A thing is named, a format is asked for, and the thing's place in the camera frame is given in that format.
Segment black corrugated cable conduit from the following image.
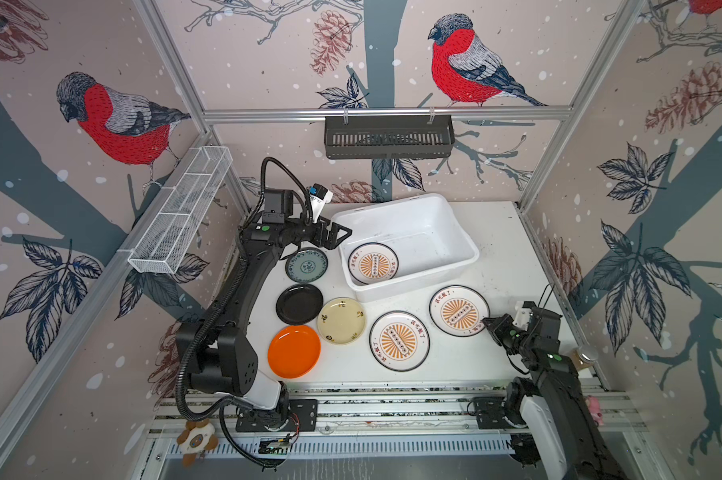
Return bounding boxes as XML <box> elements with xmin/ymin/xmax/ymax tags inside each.
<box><xmin>174</xmin><ymin>281</ymin><xmax>248</xmax><ymax>422</ymax></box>

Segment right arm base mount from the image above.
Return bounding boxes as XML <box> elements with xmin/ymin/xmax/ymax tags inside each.
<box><xmin>466</xmin><ymin>396</ymin><xmax>527</xmax><ymax>430</ymax></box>

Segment white plate orange sunburst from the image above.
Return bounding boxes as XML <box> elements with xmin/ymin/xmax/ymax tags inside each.
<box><xmin>347</xmin><ymin>242</ymin><xmax>399</xmax><ymax>285</ymax></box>

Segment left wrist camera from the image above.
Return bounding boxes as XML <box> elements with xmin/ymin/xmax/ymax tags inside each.
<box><xmin>308</xmin><ymin>183</ymin><xmax>333</xmax><ymax>223</ymax></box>

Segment black hanging wire basket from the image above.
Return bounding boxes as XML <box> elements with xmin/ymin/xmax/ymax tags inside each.
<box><xmin>324</xmin><ymin>115</ymin><xmax>455</xmax><ymax>160</ymax></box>

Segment cream yellow plate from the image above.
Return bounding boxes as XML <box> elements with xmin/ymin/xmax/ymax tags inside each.
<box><xmin>316</xmin><ymin>297</ymin><xmax>367</xmax><ymax>345</ymax></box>

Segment aluminium horizontal rail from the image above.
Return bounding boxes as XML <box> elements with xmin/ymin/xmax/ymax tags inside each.
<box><xmin>202</xmin><ymin>106</ymin><xmax>573</xmax><ymax>125</ymax></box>

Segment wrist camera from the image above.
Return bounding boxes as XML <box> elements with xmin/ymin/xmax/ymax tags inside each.
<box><xmin>308</xmin><ymin>183</ymin><xmax>333</xmax><ymax>223</ymax></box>
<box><xmin>513</xmin><ymin>301</ymin><xmax>535</xmax><ymax>331</ymax></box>

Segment small glass jar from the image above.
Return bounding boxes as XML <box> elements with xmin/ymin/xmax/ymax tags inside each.
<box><xmin>568</xmin><ymin>345</ymin><xmax>599</xmax><ymax>371</ymax></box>

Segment white plastic bin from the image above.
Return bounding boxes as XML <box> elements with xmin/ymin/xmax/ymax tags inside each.
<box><xmin>331</xmin><ymin>194</ymin><xmax>479</xmax><ymax>303</ymax></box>

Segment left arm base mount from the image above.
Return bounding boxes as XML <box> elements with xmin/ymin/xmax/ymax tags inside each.
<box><xmin>235</xmin><ymin>399</ymin><xmax>318</xmax><ymax>433</ymax></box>

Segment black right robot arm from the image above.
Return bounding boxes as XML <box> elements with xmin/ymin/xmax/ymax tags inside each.
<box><xmin>482</xmin><ymin>301</ymin><xmax>627</xmax><ymax>479</ymax></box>

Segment white wire mesh shelf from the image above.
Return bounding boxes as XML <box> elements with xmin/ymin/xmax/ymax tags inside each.
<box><xmin>128</xmin><ymin>146</ymin><xmax>232</xmax><ymax>274</ymax></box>

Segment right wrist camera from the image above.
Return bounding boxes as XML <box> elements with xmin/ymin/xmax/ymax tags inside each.
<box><xmin>513</xmin><ymin>301</ymin><xmax>535</xmax><ymax>331</ymax></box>

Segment teal patterned plate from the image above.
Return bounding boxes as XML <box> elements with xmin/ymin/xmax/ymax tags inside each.
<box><xmin>285</xmin><ymin>248</ymin><xmax>328</xmax><ymax>283</ymax></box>

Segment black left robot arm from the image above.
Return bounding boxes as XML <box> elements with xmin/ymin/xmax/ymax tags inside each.
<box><xmin>175</xmin><ymin>217</ymin><xmax>352</xmax><ymax>426</ymax></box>

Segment black plate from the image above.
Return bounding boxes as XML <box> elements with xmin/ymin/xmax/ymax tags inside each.
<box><xmin>275</xmin><ymin>284</ymin><xmax>324</xmax><ymax>325</ymax></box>

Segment brown white plush toy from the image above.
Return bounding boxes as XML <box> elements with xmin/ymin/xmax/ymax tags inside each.
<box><xmin>176</xmin><ymin>419</ymin><xmax>219</xmax><ymax>468</ymax></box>

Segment pink plush toy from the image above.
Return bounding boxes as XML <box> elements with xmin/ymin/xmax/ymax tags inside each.
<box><xmin>585</xmin><ymin>396</ymin><xmax>604</xmax><ymax>426</ymax></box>

